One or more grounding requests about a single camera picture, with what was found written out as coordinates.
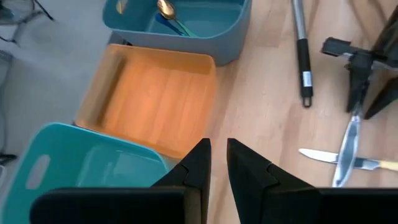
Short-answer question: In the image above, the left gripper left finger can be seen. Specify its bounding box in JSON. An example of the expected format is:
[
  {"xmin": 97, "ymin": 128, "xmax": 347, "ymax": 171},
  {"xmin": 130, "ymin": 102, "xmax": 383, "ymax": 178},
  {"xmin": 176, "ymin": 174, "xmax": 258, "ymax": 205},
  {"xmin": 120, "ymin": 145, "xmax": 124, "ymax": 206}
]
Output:
[{"xmin": 29, "ymin": 138, "xmax": 213, "ymax": 224}]

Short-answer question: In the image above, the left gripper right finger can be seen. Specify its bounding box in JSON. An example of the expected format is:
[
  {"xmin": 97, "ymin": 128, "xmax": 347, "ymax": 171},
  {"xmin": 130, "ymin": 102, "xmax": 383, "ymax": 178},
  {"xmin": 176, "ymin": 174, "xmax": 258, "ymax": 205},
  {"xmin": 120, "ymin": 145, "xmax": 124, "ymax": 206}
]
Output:
[{"xmin": 226, "ymin": 138, "xmax": 398, "ymax": 224}]

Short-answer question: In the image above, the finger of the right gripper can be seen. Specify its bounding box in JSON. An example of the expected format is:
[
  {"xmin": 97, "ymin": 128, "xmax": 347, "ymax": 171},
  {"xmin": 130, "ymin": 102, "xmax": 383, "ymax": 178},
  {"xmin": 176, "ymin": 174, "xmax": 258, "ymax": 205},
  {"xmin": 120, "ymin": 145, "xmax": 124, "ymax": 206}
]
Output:
[
  {"xmin": 363, "ymin": 77, "xmax": 398, "ymax": 121},
  {"xmin": 346, "ymin": 58, "xmax": 373, "ymax": 113}
]

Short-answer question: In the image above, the black slotted spatula steel handle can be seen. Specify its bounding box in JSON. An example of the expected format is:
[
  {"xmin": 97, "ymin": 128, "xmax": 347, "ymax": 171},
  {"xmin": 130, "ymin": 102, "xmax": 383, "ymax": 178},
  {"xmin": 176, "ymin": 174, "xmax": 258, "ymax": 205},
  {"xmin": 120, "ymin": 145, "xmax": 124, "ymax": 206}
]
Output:
[{"xmin": 290, "ymin": 0, "xmax": 314, "ymax": 109}]

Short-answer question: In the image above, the all-silver table knife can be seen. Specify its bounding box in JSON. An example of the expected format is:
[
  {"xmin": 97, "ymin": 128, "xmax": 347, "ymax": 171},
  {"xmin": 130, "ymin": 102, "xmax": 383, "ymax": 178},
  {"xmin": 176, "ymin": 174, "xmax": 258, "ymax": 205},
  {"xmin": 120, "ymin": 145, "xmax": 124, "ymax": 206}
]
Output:
[{"xmin": 331, "ymin": 107, "xmax": 364, "ymax": 189}]

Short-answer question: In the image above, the knife with yellow handle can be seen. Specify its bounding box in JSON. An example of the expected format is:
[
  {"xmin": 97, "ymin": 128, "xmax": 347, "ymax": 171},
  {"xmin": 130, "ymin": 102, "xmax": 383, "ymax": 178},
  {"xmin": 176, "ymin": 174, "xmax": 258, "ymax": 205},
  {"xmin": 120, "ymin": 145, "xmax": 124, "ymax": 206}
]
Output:
[{"xmin": 298, "ymin": 147, "xmax": 398, "ymax": 172}]

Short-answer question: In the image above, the gold spoon blue handle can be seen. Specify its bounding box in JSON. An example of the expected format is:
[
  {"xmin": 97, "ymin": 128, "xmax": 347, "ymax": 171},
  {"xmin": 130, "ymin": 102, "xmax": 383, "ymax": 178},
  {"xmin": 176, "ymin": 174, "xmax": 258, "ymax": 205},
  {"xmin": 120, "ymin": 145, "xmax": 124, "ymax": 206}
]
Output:
[{"xmin": 154, "ymin": 12, "xmax": 187, "ymax": 37}]

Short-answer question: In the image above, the gold spoon teal-green handle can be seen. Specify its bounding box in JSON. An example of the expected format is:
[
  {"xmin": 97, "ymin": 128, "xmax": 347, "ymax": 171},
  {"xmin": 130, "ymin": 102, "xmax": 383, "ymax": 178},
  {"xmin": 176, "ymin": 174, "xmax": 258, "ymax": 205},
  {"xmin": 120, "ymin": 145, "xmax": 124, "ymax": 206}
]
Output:
[{"xmin": 156, "ymin": 0, "xmax": 200, "ymax": 38}]

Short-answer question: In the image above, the orange wooden tray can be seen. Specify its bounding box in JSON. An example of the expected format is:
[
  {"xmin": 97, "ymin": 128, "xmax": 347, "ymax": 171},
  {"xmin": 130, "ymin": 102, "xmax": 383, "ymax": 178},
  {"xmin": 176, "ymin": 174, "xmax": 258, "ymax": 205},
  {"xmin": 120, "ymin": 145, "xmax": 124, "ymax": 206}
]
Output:
[{"xmin": 74, "ymin": 43, "xmax": 218, "ymax": 160}]

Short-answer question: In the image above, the teal green plastic bin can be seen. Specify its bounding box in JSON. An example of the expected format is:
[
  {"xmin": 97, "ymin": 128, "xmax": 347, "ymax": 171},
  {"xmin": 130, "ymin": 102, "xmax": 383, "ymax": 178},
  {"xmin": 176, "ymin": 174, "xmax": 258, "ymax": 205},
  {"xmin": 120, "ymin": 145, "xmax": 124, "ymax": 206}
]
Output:
[{"xmin": 0, "ymin": 122, "xmax": 170, "ymax": 224}]

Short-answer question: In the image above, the blue-grey plastic bin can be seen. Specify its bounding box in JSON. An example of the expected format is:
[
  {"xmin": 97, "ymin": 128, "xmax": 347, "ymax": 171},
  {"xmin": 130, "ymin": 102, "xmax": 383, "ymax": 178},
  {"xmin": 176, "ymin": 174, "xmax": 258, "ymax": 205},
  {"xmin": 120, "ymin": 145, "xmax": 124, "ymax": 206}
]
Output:
[{"xmin": 102, "ymin": 0, "xmax": 252, "ymax": 67}]

